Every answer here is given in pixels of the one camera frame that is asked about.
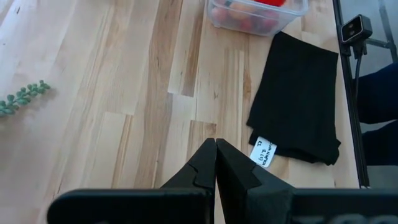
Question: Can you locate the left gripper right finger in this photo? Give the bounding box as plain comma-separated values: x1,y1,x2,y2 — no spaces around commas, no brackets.
216,139,398,224

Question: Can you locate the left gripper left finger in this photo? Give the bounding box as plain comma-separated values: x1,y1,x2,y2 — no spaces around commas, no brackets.
46,138,218,224

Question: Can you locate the red toy raspberry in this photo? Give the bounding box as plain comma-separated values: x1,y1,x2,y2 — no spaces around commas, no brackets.
241,17,259,32

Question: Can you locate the dark red toy cherry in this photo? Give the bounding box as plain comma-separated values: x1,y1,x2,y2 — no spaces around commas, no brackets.
259,12,279,30

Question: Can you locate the black folded cloth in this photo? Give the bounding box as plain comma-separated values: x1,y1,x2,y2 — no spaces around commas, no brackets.
246,30,342,169

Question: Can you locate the clear plastic container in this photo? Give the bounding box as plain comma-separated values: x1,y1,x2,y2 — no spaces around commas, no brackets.
207,0,309,37

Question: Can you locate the trailing succulent in dark pot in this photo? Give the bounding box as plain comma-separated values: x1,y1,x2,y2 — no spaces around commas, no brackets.
0,80,51,118

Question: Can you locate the black metal table frame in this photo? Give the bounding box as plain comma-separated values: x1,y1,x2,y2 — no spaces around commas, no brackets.
331,0,398,189

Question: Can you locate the black table camera cable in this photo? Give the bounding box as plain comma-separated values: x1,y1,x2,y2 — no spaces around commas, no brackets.
353,43,364,94

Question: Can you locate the small table-level camera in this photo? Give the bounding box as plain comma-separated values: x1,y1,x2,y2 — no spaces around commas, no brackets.
340,14,373,44

